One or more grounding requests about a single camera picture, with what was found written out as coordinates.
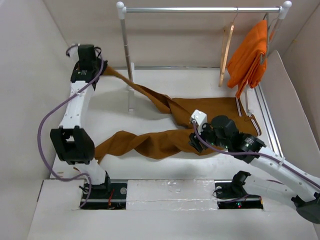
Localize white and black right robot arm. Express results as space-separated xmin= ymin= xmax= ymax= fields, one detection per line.
xmin=189 ymin=110 xmax=320 ymax=224

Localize brown trousers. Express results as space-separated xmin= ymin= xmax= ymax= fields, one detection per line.
xmin=94 ymin=66 xmax=262 ymax=162

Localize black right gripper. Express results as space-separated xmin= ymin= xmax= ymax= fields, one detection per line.
xmin=187 ymin=121 xmax=230 ymax=153

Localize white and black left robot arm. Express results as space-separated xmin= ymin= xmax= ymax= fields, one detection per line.
xmin=50 ymin=44 xmax=112 ymax=199

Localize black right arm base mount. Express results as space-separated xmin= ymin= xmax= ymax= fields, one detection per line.
xmin=212 ymin=171 xmax=264 ymax=210

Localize empty wooden hanger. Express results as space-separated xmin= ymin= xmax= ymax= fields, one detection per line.
xmin=218 ymin=7 xmax=239 ymax=87

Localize white and metal clothes rack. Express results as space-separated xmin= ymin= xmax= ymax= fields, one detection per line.
xmin=116 ymin=0 xmax=293 ymax=98

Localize orange hanging garment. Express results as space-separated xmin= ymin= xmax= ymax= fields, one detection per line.
xmin=226 ymin=19 xmax=267 ymax=99

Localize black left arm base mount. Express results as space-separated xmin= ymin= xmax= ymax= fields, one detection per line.
xmin=79 ymin=178 xmax=128 ymax=210

